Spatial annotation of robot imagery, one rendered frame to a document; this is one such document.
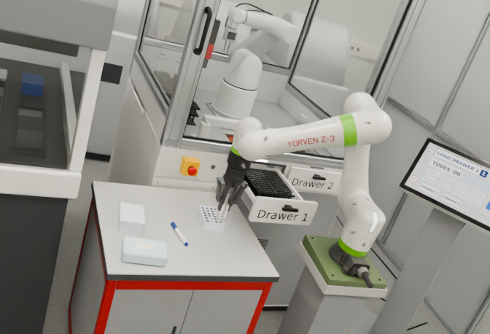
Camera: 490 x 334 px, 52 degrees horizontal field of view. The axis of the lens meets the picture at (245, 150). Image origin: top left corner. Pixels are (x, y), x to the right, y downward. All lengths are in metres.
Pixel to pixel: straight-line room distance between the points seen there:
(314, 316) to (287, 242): 0.65
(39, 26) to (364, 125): 1.07
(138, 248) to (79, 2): 0.79
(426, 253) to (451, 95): 1.38
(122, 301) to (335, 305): 0.84
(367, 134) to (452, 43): 2.28
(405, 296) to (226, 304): 1.27
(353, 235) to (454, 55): 2.19
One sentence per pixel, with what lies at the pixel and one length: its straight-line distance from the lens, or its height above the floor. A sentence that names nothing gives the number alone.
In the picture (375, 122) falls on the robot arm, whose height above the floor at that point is 1.39.
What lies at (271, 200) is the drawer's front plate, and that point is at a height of 0.92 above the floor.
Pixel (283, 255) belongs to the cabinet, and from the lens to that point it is 2.70.
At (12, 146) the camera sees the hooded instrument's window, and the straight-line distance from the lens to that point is 1.82.
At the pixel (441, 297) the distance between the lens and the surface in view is 3.68.
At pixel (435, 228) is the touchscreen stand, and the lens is 2.74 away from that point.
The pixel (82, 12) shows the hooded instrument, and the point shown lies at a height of 1.47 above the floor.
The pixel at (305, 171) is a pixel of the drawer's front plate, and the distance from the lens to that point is 2.43.
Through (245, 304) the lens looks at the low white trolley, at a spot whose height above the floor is 0.62.
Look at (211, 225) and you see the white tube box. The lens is 1.99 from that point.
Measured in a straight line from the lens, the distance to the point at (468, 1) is 3.97.
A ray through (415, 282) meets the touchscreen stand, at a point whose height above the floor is 0.49.
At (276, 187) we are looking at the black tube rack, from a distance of 2.20.
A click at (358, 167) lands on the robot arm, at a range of 2.01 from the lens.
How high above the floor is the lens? 1.79
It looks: 21 degrees down
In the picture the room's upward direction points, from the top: 18 degrees clockwise
